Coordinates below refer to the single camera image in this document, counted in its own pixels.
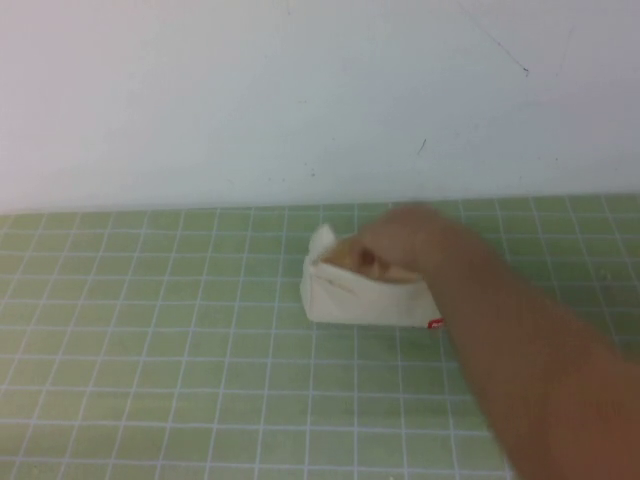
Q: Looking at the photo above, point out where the bare right hand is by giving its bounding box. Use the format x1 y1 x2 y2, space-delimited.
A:
324 202 467 282

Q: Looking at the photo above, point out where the cream fabric pencil case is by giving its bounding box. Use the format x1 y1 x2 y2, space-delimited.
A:
299 223 448 332

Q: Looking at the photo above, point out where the bare right forearm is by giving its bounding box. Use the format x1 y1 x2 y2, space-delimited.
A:
429 219 640 480

